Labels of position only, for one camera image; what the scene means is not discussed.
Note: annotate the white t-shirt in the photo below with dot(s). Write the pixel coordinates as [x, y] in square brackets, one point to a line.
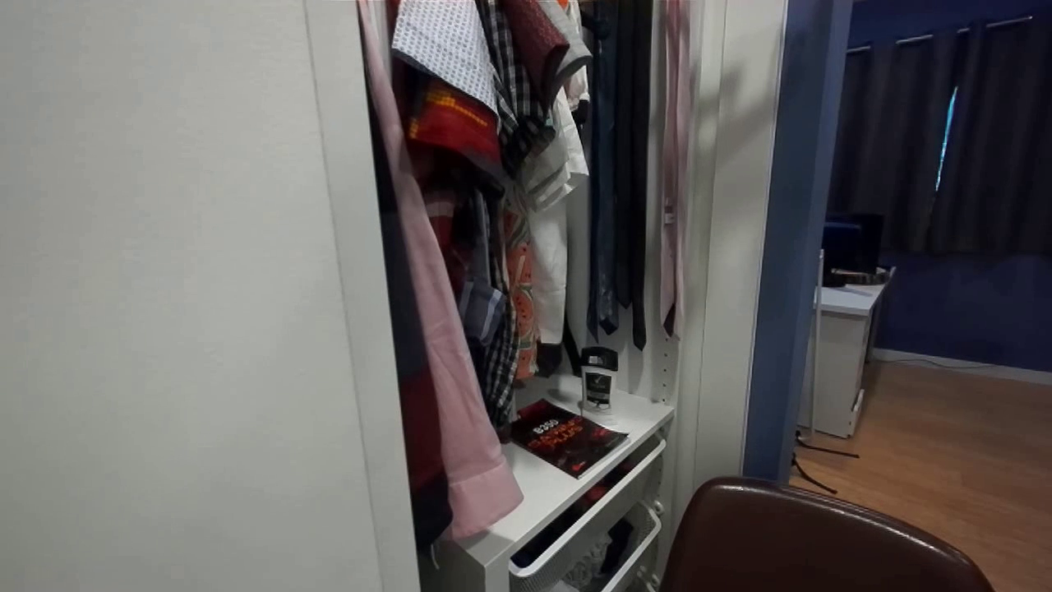
[554, 175]

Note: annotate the white wardrobe door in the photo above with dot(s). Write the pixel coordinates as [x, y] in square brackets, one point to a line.
[194, 355]

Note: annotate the white cabinet far room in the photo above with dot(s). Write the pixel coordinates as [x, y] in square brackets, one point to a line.
[840, 352]

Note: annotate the brown leather chair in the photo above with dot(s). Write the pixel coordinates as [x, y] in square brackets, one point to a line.
[757, 536]

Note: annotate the dark red book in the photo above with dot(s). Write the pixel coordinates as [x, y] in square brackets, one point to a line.
[564, 437]

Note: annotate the black white checked shirt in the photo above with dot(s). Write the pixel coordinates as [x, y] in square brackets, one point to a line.
[518, 131]

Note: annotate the watermelon print shirt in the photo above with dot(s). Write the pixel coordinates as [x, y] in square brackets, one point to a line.
[519, 266]

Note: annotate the pale pink hanging shirt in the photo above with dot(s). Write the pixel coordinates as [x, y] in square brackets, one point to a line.
[676, 107]

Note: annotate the dark curtains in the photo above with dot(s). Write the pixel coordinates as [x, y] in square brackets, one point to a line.
[949, 140]

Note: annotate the red orange garment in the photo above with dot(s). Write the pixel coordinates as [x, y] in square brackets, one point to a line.
[448, 123]

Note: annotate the white drawer unit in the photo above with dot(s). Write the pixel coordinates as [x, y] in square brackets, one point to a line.
[595, 532]

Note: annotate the dark hanging trousers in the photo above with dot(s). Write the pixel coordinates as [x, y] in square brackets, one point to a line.
[618, 166]

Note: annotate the white dotted shirt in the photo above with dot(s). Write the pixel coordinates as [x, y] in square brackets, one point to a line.
[448, 40]

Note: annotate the pink striped shirt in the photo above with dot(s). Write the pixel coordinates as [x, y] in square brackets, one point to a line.
[472, 455]

